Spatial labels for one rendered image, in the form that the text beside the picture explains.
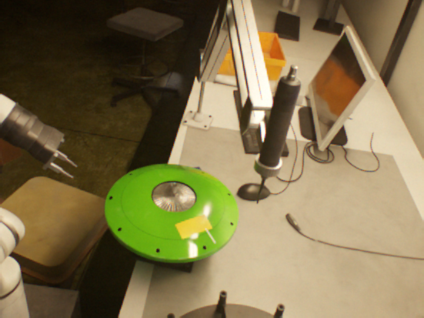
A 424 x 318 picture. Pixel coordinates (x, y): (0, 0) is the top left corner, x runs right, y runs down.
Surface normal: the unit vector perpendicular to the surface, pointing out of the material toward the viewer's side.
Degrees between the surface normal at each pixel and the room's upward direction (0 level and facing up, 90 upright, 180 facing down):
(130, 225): 23
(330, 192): 0
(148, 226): 17
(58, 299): 0
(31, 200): 0
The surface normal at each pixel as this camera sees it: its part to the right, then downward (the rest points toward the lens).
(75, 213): 0.12, -0.81
